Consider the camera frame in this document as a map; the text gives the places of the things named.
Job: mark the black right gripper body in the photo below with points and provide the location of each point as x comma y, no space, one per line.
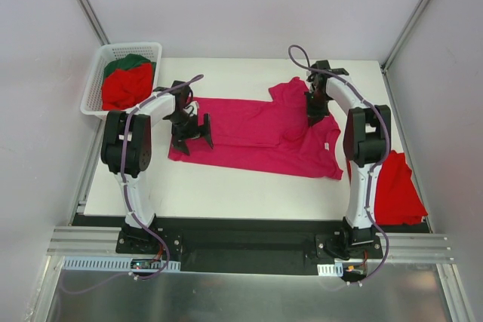
317,111

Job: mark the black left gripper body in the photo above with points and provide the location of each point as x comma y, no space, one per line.
192,132

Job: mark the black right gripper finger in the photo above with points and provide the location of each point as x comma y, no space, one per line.
312,112
323,111

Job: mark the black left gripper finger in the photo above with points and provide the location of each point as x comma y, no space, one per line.
179,143
205,130

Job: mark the pink t shirt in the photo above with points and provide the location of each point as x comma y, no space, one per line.
268,136

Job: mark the white perforated plastic basket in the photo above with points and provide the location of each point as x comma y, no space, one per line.
92,101

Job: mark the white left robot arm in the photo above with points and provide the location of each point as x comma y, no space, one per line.
127,142

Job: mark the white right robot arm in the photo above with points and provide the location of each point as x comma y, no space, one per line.
366,143

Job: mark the red t shirt in basket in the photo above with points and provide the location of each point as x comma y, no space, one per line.
125,88

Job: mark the green t shirt in basket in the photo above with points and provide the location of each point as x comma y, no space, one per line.
131,61

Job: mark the folded red t shirt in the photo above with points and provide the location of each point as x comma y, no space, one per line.
386,198

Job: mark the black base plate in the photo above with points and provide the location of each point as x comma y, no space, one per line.
241,246

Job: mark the left aluminium frame post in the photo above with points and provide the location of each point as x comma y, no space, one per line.
96,27

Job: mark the aluminium frame post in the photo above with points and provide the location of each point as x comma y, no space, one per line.
96,27
415,16

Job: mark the right aluminium frame post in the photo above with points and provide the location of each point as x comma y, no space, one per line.
415,16

